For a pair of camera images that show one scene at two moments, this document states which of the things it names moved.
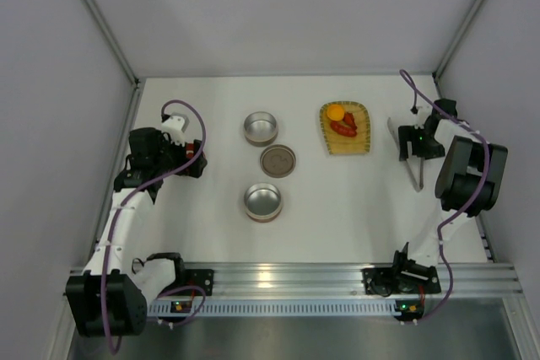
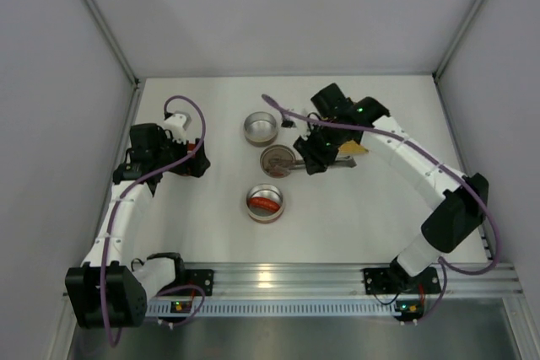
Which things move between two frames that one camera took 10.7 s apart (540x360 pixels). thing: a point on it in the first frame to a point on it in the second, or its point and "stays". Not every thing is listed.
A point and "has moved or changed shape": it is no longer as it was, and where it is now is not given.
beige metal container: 261,128 stays
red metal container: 262,202 stays
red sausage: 347,131 has moved or changed shape
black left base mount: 202,278 stays
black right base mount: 413,280 stays
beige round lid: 278,161 stays
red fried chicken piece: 349,119 has moved or changed shape
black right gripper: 407,141 to 315,153
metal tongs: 407,166 has moved or changed shape
